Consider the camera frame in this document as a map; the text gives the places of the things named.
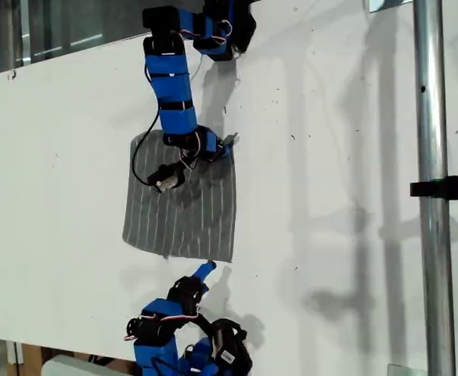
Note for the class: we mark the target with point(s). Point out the steel post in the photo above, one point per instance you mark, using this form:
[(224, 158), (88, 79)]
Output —
[(432, 156)]

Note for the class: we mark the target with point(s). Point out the grey white-striped towel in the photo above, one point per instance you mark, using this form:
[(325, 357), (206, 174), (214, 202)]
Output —
[(197, 219)]

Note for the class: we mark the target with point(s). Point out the black clamp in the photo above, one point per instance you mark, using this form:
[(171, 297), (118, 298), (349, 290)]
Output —
[(455, 187)]

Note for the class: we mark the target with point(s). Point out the wooden table leg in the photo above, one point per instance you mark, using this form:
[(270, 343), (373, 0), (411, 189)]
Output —
[(29, 354)]

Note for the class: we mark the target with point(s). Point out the white box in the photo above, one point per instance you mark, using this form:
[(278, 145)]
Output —
[(72, 368)]

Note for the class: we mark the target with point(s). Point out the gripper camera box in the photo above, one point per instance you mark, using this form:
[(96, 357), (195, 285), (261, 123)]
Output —
[(230, 344), (166, 179)]

